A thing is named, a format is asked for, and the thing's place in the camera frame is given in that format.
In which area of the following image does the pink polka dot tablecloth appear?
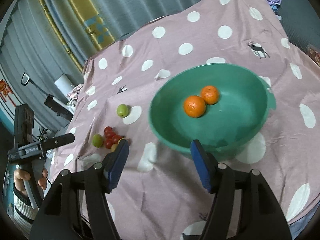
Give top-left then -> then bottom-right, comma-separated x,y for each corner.
50,0 -> 319,239

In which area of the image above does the black tripod stand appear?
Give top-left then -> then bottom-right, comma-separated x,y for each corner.
21,72 -> 73,121

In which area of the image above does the green fruit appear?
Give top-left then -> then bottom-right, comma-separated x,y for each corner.
117,104 -> 129,118
92,134 -> 104,148

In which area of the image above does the large orange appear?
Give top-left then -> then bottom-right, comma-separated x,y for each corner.
183,95 -> 206,118

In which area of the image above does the teal curtain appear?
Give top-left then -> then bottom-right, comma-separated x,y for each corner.
0,0 -> 226,133

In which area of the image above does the yellow cherry tomato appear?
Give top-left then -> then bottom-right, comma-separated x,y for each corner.
110,138 -> 123,152

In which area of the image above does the red cherry tomato bottom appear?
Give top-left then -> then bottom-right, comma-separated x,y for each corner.
104,138 -> 113,149

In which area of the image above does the striped left sleeve forearm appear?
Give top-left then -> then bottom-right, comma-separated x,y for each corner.
13,185 -> 39,225

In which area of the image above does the yellow patterned curtain strip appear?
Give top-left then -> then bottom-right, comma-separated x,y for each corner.
38,0 -> 115,72

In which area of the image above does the red cherry tomato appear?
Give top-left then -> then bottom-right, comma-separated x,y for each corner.
105,130 -> 116,139
111,134 -> 123,144
104,138 -> 113,149
104,126 -> 113,134

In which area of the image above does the red cherry tomato top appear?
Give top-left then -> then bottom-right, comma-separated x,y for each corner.
104,126 -> 113,134

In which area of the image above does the green plastic bowl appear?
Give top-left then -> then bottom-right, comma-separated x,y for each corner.
149,63 -> 276,154

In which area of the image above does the grey sofa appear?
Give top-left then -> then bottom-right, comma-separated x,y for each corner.
279,0 -> 319,53

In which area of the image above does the white paper roll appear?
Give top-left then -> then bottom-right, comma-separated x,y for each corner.
54,74 -> 75,97

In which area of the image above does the left hand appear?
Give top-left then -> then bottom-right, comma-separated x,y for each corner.
13,167 -> 49,197

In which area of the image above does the pile of clothes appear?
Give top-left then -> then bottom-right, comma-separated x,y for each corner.
67,84 -> 83,107

